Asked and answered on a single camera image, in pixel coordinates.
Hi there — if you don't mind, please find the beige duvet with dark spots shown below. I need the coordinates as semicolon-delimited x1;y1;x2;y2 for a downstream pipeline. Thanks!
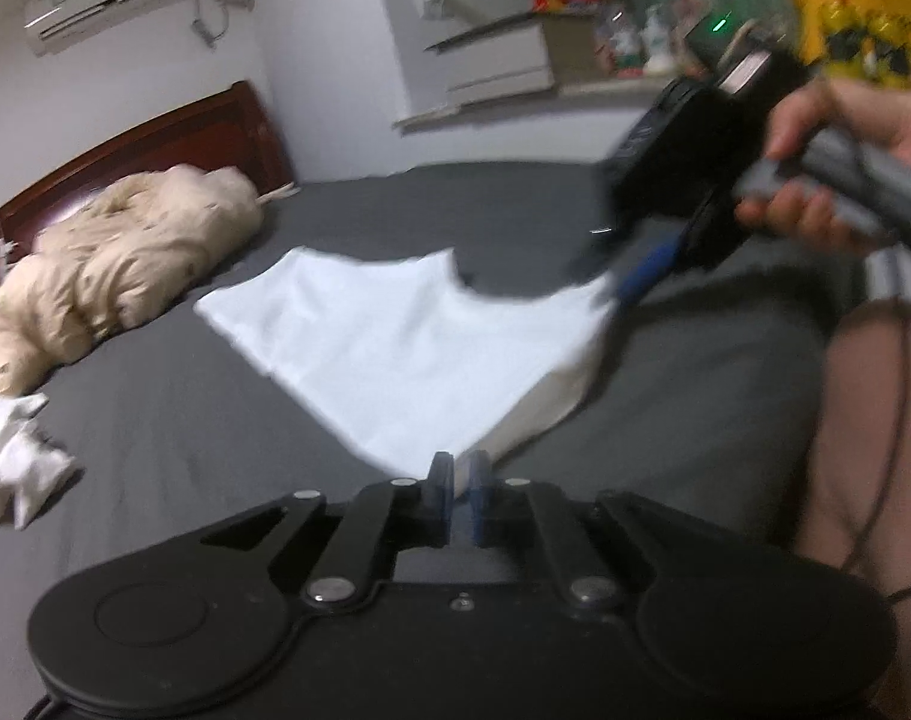
0;165;266;398

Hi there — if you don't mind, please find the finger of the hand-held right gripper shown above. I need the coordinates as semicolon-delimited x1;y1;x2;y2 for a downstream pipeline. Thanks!
571;225;638;282
616;229;694;308

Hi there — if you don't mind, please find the person's right hand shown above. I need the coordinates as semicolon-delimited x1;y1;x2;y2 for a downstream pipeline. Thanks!
736;79;911;248

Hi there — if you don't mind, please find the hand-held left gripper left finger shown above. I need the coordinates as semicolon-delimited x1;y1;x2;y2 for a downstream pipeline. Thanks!
196;452;456;608

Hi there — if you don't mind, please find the white drawer box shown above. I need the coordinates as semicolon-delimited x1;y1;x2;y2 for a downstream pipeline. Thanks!
423;7;600;100

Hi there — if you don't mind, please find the yellow plush toy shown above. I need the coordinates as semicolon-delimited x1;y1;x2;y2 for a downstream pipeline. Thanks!
777;0;911;87

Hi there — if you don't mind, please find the thin black cable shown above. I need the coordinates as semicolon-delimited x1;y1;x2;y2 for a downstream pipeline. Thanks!
837;304;911;605

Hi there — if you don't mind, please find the dark grey bed sheet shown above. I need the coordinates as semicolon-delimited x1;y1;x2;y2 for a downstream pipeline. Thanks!
0;159;876;616

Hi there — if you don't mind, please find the white t-shirt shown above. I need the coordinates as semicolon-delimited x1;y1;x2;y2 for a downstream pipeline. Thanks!
194;246;623;482

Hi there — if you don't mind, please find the person's leg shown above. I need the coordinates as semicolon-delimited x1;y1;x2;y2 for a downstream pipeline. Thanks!
795;300;911;720

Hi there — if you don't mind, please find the dark wooden headboard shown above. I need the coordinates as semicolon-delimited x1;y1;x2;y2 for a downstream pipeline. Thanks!
0;81;299;263

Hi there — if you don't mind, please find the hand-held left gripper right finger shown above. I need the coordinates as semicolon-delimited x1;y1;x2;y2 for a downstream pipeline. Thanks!
466;451;726;607

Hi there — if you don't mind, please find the white crumpled garment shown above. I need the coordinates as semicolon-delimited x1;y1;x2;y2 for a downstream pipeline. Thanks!
0;392;83;550

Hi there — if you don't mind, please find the grey air conditioner hose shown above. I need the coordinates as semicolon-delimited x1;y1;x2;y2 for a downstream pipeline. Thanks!
191;0;255;47

